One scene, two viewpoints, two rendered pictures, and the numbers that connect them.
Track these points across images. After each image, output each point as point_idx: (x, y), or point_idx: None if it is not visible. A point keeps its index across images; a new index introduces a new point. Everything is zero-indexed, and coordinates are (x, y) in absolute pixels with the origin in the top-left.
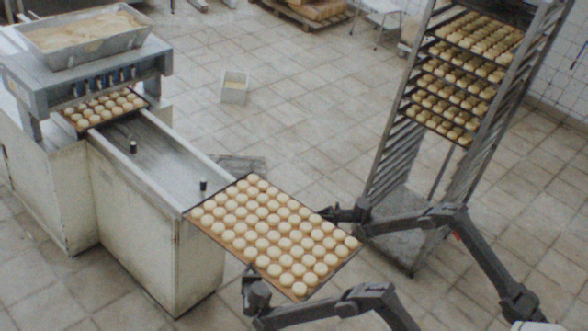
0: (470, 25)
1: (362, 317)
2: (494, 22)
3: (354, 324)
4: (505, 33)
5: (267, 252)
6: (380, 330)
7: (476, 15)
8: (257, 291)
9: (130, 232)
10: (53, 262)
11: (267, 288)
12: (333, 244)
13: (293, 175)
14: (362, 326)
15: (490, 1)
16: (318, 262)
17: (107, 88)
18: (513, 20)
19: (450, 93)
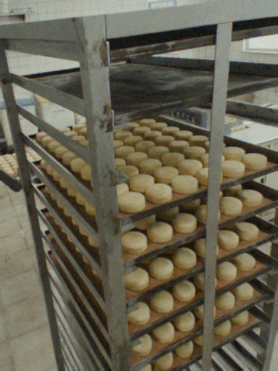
0: (155, 132)
1: (54, 357)
2: (175, 155)
3: (52, 347)
4: (127, 157)
5: (27, 153)
6: (35, 368)
7: (208, 144)
8: (1, 139)
9: None
10: None
11: (0, 142)
12: (13, 167)
13: (274, 359)
14: (46, 353)
15: (121, 75)
16: (9, 165)
17: (177, 119)
18: (50, 80)
19: None
